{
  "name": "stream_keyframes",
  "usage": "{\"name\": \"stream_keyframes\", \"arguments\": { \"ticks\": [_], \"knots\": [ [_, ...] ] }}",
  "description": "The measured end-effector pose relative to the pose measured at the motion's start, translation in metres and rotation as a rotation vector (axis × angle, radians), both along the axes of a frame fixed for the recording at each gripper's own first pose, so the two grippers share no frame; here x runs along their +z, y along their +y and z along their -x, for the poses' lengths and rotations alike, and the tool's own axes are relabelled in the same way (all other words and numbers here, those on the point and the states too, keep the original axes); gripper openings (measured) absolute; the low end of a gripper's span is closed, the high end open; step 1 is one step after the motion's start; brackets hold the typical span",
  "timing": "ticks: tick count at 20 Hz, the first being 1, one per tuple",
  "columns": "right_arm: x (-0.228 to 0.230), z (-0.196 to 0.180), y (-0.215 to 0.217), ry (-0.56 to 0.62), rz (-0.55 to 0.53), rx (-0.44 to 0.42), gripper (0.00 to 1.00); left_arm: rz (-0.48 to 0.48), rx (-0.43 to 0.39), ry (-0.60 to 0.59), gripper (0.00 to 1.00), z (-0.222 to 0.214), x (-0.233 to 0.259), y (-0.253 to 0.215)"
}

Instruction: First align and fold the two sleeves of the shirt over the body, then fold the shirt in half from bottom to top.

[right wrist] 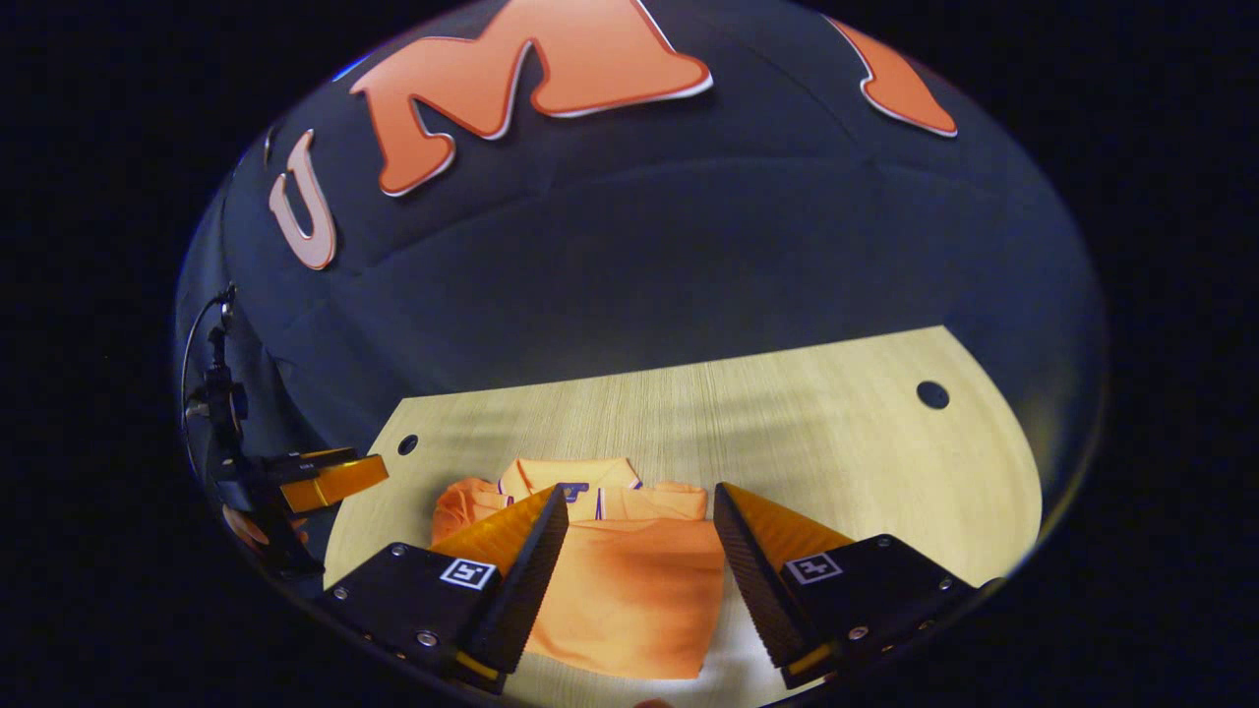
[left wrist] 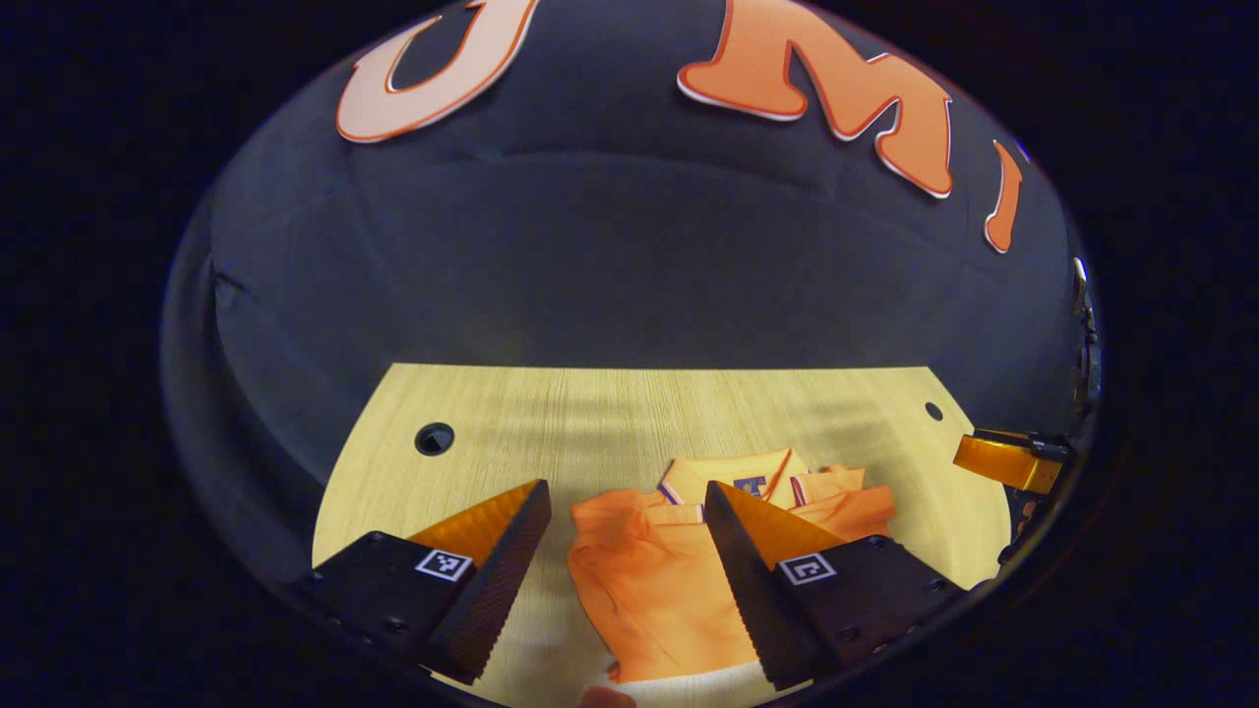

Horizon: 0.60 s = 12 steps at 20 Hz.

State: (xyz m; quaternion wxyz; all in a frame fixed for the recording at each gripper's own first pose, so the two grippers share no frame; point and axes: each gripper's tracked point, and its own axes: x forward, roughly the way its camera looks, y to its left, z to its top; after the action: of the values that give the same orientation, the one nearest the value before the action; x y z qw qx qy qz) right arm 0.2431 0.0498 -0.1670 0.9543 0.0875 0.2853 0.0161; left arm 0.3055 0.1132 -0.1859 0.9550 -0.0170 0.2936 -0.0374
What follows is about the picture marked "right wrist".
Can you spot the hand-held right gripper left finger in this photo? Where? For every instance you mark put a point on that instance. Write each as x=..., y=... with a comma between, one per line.
x=521, y=580

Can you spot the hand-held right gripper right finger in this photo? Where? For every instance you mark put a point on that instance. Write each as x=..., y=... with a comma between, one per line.
x=757, y=590

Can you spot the orange T-shirt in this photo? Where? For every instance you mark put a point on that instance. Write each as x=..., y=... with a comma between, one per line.
x=629, y=590

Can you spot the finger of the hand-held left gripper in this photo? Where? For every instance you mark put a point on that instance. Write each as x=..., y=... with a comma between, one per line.
x=339, y=482
x=320, y=457

